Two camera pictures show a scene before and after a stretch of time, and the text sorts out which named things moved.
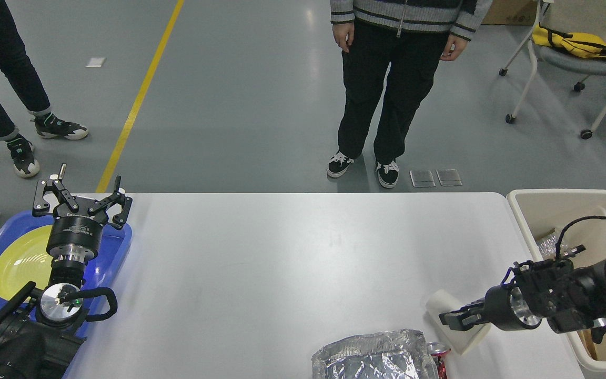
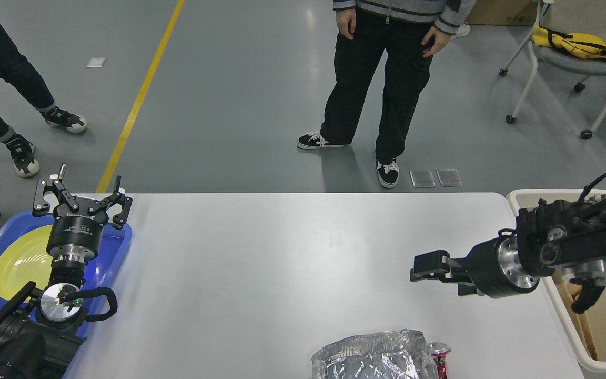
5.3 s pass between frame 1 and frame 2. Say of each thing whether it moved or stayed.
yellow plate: stayed
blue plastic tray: stayed
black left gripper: stayed
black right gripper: moved
